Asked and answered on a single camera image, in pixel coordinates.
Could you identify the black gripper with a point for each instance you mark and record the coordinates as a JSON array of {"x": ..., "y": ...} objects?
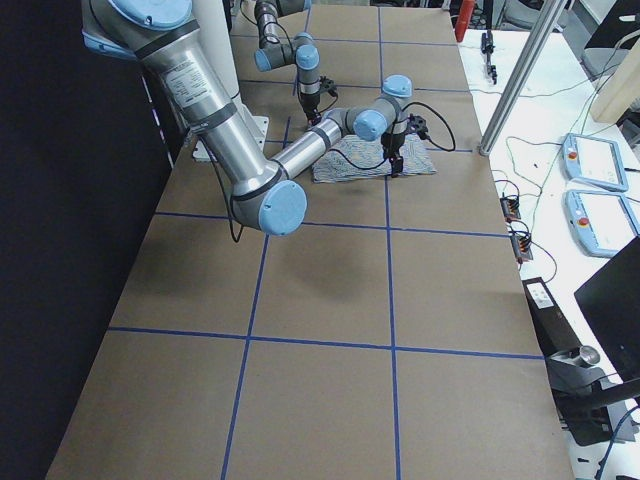
[
  {"x": 391, "y": 145},
  {"x": 310, "y": 105}
]

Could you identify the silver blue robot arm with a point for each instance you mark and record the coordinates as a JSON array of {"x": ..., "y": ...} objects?
[
  {"x": 186, "y": 44},
  {"x": 278, "y": 49}
]

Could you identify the orange connector block far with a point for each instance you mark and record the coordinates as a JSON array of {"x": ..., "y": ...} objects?
[{"x": 510, "y": 208}]

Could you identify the orange connector block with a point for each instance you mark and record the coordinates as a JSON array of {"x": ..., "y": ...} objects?
[
  {"x": 521, "y": 245},
  {"x": 510, "y": 208}
]

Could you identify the orange connector block near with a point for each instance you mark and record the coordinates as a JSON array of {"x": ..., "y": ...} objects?
[{"x": 521, "y": 245}]

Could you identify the black grabber tool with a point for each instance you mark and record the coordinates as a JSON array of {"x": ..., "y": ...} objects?
[{"x": 487, "y": 49}]

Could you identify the red cylinder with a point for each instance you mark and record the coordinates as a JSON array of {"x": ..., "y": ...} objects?
[{"x": 463, "y": 19}]

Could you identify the upper teach pendant tablet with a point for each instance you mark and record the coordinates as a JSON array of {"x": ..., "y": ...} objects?
[{"x": 594, "y": 161}]

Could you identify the teach pendant tablet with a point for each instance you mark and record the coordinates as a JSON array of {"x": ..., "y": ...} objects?
[
  {"x": 602, "y": 223},
  {"x": 594, "y": 161}
]

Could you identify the lower teach pendant tablet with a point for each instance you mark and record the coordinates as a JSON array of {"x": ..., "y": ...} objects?
[{"x": 602, "y": 223}]

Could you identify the black box with label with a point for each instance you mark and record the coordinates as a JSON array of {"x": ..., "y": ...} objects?
[{"x": 553, "y": 331}]

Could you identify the black monitor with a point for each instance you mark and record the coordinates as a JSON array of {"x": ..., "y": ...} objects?
[{"x": 609, "y": 302}]

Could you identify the black stand with metal cup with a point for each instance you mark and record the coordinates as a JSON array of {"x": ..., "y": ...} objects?
[{"x": 592, "y": 406}]

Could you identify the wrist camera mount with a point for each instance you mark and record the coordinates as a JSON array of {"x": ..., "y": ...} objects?
[
  {"x": 417, "y": 125},
  {"x": 328, "y": 86}
]

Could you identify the aluminium frame post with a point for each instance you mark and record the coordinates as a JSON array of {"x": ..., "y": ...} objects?
[{"x": 536, "y": 40}]

